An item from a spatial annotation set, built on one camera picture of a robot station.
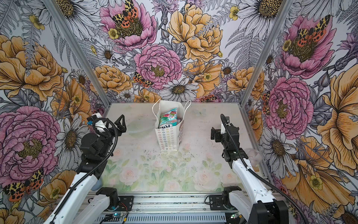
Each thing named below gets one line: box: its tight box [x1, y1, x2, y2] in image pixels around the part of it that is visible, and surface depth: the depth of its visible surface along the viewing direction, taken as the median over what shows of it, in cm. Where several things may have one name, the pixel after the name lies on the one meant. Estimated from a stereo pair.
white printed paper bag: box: [154, 99, 185, 152], surface depth 84 cm
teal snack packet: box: [158, 107, 178, 129], surface depth 83 cm
